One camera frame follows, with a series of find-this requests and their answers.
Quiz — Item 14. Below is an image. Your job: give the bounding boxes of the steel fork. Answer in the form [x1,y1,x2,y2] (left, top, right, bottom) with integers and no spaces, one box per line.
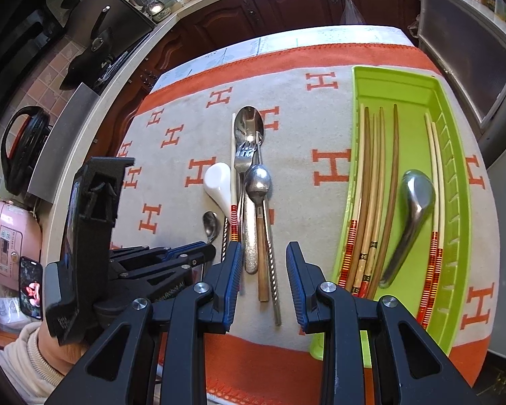
[234,141,260,274]

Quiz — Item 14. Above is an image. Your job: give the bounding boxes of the steel pot with lid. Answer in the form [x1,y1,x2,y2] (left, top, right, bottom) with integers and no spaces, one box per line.
[145,0,171,22]

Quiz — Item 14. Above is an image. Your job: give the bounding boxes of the white plastic bag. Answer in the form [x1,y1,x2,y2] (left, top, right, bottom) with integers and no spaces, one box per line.
[341,0,365,26]

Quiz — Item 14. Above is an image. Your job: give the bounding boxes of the small steel spoon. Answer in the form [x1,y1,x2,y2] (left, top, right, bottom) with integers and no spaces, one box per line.
[201,211,221,245]

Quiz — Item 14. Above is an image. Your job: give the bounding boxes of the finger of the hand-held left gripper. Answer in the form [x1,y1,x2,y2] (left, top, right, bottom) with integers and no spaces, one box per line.
[110,241,206,260]
[110,245,217,279]

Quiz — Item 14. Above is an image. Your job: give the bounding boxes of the black smartphone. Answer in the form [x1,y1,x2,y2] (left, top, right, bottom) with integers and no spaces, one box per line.
[19,255,44,320]

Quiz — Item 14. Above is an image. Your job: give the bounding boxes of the orange printed blanket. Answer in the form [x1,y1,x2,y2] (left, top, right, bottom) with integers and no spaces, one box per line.
[110,42,502,405]

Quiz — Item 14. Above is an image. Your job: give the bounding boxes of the steel spoon wooden handle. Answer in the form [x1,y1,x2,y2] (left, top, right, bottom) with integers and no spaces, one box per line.
[244,164,274,303]

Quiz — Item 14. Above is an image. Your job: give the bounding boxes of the steel soup spoon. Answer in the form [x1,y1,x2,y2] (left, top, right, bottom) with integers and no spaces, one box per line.
[377,169,437,288]

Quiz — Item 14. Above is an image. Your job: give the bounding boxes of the person's left forearm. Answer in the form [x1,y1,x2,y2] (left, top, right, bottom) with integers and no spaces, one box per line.
[0,318,93,399]

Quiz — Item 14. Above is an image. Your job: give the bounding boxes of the pink rice cooker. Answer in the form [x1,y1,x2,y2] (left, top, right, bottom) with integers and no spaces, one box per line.
[0,200,43,290]

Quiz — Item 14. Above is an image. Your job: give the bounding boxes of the clear plastic bag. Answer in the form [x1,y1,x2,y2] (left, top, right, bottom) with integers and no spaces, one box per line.
[0,297,26,330]

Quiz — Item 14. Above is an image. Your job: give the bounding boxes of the large steel spoon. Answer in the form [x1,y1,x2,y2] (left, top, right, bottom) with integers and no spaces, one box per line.
[233,105,265,165]

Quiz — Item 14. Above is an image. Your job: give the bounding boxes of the black wok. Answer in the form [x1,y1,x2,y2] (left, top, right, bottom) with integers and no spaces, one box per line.
[61,25,129,91]

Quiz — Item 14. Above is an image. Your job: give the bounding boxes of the steel splash plate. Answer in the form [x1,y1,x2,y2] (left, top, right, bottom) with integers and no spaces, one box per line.
[27,82,100,203]

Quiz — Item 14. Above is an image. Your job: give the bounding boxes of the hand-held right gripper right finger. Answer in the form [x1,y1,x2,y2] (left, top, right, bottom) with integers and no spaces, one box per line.
[286,242,481,405]

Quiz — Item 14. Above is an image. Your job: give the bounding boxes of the twisted steel chopstick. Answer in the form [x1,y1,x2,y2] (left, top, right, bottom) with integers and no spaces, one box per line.
[263,200,282,327]
[220,218,230,262]

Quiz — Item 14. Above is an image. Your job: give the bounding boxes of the black range hood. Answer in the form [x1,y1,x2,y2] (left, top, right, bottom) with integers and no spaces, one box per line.
[0,0,64,119]

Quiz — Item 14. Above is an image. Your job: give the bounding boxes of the black pressure cooker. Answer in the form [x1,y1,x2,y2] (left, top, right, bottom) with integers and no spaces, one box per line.
[2,106,51,197]

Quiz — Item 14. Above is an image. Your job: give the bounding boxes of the white ceramic spoon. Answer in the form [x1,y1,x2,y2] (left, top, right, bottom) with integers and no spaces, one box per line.
[203,162,237,216]

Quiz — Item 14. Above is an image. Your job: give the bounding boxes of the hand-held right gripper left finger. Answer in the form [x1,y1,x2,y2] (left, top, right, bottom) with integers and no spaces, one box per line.
[44,241,244,405]

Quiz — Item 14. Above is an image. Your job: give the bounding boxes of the green plastic tray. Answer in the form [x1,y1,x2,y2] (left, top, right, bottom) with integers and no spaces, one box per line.
[310,65,473,361]

